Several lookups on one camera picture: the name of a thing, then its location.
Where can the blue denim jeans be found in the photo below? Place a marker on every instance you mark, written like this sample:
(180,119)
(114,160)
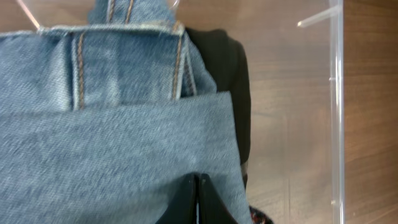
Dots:
(100,123)

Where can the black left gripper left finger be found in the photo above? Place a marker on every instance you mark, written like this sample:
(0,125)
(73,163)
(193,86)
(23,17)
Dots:
(182,208)

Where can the plaid flannel cloth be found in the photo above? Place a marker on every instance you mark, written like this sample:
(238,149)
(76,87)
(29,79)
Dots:
(259,217)

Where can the black garment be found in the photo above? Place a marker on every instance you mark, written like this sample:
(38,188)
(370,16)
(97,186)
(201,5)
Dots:
(226,61)

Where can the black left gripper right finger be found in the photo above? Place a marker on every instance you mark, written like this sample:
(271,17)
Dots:
(212,210)

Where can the clear plastic storage bin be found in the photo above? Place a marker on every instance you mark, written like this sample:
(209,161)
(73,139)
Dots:
(294,54)

